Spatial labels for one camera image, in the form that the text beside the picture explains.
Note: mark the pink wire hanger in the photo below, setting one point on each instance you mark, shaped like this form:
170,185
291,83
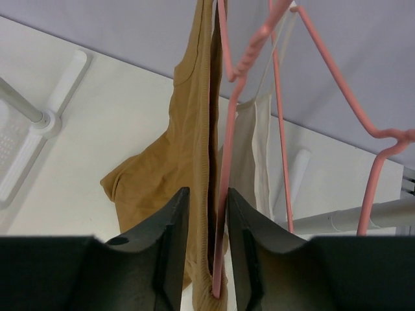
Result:
353,72
236,73

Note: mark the white metal clothes rack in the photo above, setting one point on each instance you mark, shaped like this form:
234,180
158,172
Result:
105,112

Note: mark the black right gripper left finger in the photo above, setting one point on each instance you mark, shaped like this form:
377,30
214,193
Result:
147,269

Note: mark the tan tank top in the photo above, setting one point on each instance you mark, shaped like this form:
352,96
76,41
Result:
185,155

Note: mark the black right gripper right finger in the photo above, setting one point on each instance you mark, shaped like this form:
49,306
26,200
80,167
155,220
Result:
249,230

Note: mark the white tank top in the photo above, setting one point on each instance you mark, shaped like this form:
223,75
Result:
249,165

